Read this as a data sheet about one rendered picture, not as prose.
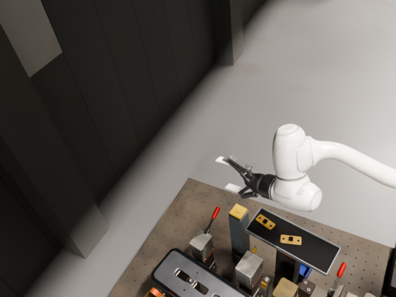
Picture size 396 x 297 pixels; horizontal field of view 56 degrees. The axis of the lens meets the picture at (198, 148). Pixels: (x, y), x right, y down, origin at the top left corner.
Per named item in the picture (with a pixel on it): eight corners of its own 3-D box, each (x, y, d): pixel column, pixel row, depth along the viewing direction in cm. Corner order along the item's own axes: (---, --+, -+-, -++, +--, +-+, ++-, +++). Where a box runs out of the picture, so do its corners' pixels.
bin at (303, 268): (284, 273, 193) (285, 265, 186) (293, 258, 198) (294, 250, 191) (304, 285, 187) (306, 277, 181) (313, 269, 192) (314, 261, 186)
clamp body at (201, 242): (197, 278, 197) (188, 243, 171) (210, 260, 203) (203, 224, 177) (208, 286, 193) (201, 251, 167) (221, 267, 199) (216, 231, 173)
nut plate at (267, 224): (254, 219, 164) (254, 218, 163) (260, 214, 165) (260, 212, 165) (270, 230, 159) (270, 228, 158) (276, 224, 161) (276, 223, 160)
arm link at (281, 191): (288, 195, 136) (285, 162, 131) (327, 207, 124) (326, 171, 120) (270, 208, 129) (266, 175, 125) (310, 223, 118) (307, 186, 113)
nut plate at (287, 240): (280, 242, 155) (280, 241, 154) (280, 234, 157) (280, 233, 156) (301, 245, 153) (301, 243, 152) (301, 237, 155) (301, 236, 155)
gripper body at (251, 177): (273, 188, 139) (254, 182, 145) (268, 170, 135) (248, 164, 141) (261, 200, 135) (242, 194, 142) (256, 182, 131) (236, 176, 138)
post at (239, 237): (231, 261, 201) (227, 215, 169) (239, 250, 205) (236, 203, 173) (243, 269, 197) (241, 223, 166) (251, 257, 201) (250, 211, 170)
